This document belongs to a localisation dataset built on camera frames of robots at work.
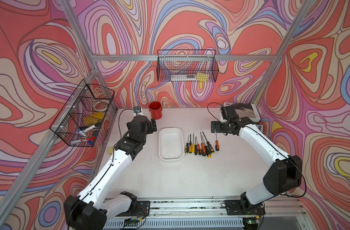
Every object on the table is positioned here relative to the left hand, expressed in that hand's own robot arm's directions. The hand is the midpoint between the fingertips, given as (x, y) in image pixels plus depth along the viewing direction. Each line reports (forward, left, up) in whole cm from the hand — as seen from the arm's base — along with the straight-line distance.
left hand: (146, 120), depth 77 cm
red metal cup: (+27, -1, -18) cm, 33 cm away
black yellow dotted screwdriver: (-2, -39, -27) cm, 48 cm away
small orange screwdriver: (-4, -32, -26) cm, 41 cm away
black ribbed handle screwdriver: (-5, -29, -26) cm, 39 cm away
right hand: (+1, -43, -11) cm, 44 cm away
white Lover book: (+26, -77, -23) cm, 84 cm away
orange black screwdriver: (-2, -44, -26) cm, 52 cm away
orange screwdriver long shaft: (-2, -34, -26) cm, 44 cm away
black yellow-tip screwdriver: (-2, -37, -27) cm, 45 cm away
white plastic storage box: (+1, -13, -26) cm, 29 cm away
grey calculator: (+14, -79, -24) cm, 83 cm away
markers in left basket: (-14, +24, +2) cm, 28 cm away
